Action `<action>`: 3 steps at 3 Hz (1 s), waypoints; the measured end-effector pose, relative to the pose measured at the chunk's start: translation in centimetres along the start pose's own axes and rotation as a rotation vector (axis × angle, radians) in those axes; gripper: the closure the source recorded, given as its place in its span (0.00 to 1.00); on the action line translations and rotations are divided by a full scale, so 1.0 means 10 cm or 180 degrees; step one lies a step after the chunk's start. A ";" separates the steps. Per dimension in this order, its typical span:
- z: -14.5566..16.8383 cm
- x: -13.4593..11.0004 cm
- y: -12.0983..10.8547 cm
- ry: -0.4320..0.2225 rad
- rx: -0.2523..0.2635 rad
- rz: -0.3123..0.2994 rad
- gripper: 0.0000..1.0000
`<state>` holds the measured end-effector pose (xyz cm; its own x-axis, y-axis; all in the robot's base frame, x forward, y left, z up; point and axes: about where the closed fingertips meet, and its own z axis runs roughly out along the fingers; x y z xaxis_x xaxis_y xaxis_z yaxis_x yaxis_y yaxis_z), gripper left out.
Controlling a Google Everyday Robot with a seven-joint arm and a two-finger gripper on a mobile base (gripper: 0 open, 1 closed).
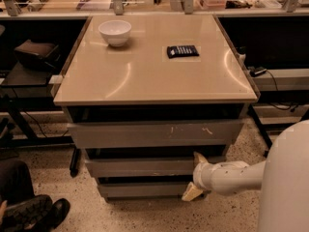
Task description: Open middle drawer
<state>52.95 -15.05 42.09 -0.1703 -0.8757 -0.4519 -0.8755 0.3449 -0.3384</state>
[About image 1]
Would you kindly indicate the dark blue snack packet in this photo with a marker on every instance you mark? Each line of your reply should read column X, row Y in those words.
column 180, row 51

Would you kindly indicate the black table leg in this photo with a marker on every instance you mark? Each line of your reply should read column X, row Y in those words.
column 253, row 114
column 74, row 162

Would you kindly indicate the black table leg left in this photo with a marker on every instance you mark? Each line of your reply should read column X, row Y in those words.
column 74, row 162

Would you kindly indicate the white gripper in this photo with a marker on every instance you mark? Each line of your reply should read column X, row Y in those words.
column 200, row 176

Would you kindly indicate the dark box on shelf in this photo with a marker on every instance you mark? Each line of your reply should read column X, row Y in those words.
column 38, row 56

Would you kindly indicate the white ceramic bowl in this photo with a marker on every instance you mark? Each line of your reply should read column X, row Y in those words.
column 115, row 32

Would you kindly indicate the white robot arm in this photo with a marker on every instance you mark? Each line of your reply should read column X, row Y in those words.
column 282, row 178

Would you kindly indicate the black shoe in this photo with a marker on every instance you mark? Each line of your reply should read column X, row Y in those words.
column 37, row 214

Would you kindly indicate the grey drawer cabinet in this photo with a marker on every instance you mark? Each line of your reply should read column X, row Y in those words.
column 138, row 82

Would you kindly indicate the coiled spring tool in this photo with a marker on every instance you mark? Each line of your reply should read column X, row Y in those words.
column 36, row 5

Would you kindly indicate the person leg dark trousers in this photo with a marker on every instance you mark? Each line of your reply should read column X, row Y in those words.
column 15, row 181

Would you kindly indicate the grey drawer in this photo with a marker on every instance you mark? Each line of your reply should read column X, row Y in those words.
column 140, row 167
column 142, row 190
column 155, row 134

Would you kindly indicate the black table leg right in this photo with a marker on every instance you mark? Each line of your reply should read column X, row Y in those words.
column 253, row 114

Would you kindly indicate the black power adapter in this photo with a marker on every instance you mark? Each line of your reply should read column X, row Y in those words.
column 256, row 71

